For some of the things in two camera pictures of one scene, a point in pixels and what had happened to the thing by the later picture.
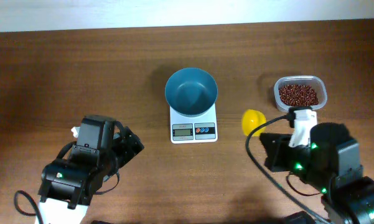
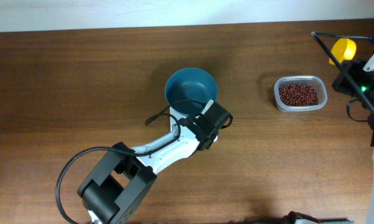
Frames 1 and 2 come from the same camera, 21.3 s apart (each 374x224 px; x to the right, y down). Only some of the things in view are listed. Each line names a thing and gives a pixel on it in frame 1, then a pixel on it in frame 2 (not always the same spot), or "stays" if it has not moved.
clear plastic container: (308, 91) stays
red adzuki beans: (295, 94) stays
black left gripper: (132, 144) -> (219, 112)
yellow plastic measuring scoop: (252, 119) -> (344, 49)
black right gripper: (282, 152) -> (345, 74)
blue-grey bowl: (191, 92) stays
